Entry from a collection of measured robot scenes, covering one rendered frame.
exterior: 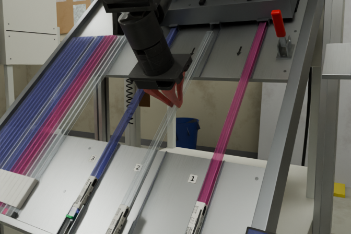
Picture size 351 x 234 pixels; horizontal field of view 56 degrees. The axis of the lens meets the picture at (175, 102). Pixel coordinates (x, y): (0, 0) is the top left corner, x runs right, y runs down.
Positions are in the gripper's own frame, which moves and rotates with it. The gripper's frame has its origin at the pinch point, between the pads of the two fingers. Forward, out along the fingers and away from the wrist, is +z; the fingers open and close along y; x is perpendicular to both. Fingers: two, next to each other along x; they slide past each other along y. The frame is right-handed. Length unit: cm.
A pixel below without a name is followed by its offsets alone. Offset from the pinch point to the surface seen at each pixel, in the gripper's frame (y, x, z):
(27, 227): 17.5, 28.9, 2.7
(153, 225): -4.5, 22.1, 4.0
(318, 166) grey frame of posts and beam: -22.6, -12.5, 33.2
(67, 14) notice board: 317, -247, 112
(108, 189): 6.7, 18.5, 3.8
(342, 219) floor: -23, -77, 185
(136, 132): 44, -23, 44
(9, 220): 22.6, 28.9, 2.7
